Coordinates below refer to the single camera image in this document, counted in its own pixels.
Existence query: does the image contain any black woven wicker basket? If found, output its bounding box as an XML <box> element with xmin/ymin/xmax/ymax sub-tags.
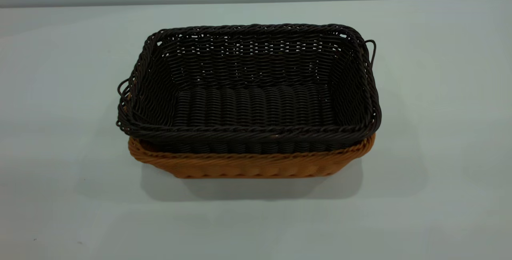
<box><xmin>116</xmin><ymin>23</ymin><xmax>382</xmax><ymax>155</ymax></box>

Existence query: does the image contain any brown woven wicker basket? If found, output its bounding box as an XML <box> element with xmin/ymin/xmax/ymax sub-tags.
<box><xmin>127</xmin><ymin>134</ymin><xmax>376</xmax><ymax>179</ymax></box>

